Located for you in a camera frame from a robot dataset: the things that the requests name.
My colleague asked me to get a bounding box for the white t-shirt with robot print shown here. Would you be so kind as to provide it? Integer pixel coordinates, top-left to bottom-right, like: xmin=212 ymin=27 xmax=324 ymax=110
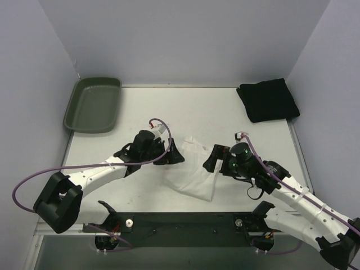
xmin=163 ymin=136 xmax=221 ymax=202

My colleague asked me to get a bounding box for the black t-shirt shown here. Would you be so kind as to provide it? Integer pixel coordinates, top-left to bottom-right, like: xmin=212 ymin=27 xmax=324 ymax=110
xmin=236 ymin=78 xmax=300 ymax=123

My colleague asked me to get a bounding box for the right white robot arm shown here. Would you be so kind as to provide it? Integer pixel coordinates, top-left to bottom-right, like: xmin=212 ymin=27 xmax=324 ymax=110
xmin=203 ymin=142 xmax=359 ymax=269

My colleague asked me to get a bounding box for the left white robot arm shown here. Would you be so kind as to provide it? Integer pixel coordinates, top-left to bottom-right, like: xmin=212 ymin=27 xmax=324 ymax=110
xmin=33 ymin=130 xmax=185 ymax=233

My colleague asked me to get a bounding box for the dark green plastic tray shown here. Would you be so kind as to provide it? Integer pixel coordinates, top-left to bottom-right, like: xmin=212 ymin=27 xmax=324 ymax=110
xmin=63 ymin=77 xmax=122 ymax=134

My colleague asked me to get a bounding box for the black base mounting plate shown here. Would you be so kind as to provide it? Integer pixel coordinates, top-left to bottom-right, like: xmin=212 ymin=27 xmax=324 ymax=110
xmin=83 ymin=212 xmax=275 ymax=249

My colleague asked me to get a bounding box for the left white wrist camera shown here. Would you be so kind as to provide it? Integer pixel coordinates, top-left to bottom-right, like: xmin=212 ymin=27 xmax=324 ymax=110
xmin=150 ymin=124 xmax=167 ymax=140

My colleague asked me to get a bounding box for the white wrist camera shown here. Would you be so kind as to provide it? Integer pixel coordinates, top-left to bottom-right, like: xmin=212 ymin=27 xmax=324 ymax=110
xmin=150 ymin=124 xmax=167 ymax=140
xmin=234 ymin=132 xmax=249 ymax=141

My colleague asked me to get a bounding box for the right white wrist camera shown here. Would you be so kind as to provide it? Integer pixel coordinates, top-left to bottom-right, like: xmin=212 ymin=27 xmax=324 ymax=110
xmin=234 ymin=132 xmax=249 ymax=141

